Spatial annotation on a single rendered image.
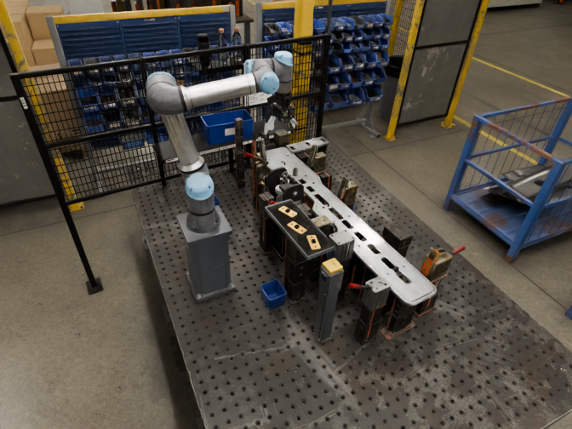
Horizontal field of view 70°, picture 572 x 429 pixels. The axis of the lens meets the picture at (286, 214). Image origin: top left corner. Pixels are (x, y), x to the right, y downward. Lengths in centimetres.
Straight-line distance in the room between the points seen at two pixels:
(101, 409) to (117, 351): 36
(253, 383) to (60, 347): 156
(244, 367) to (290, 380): 20
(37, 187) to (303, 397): 297
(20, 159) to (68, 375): 182
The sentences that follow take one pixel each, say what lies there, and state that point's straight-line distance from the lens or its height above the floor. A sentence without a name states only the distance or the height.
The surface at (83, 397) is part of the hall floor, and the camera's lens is 279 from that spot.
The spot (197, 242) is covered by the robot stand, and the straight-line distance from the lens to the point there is 182.
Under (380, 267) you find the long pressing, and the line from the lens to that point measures 188.
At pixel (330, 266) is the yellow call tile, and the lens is 161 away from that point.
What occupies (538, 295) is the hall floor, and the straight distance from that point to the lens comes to 363.
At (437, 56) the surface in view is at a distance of 512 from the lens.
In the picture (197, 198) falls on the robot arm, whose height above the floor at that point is 128.
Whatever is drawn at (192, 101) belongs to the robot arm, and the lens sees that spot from 156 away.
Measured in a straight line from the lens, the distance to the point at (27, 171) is 396.
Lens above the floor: 230
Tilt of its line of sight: 38 degrees down
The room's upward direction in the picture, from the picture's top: 3 degrees clockwise
